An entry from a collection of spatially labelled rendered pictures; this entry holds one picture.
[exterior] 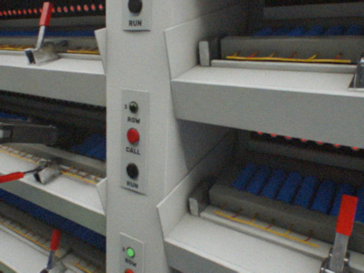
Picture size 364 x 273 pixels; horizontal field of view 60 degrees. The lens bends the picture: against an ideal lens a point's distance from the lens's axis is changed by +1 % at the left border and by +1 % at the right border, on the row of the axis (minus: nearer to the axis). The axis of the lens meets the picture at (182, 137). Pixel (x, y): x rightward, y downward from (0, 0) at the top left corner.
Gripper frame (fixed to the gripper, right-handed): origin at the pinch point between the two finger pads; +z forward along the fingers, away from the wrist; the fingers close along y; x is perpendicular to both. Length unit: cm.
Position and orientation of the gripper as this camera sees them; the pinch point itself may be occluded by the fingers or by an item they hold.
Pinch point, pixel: (60, 132)
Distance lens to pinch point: 58.0
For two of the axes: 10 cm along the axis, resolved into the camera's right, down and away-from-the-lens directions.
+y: -8.3, -1.7, 5.3
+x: -1.7, 9.8, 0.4
